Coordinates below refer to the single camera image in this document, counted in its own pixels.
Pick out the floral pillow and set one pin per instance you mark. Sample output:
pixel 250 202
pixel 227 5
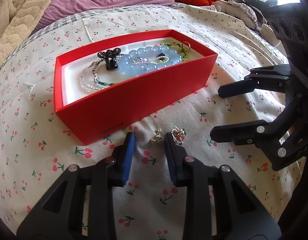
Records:
pixel 239 12

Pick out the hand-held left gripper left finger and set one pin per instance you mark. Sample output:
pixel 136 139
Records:
pixel 127 155

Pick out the beige fleece blanket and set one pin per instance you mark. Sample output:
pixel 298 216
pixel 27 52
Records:
pixel 18 17

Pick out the black hair clip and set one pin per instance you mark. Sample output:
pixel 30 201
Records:
pixel 110 60

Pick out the purple quilt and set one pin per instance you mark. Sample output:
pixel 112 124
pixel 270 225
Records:
pixel 106 0

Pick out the red cardboard box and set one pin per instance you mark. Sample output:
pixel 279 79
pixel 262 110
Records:
pixel 118 115

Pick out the silver earring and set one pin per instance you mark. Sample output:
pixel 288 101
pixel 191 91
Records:
pixel 157 132

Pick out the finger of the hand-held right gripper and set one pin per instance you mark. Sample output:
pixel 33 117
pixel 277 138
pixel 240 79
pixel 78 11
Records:
pixel 239 133
pixel 244 86

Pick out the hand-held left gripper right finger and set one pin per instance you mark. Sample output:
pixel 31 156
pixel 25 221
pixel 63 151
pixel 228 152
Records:
pixel 171 155

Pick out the white knitted pouch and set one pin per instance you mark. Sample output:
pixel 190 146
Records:
pixel 270 33

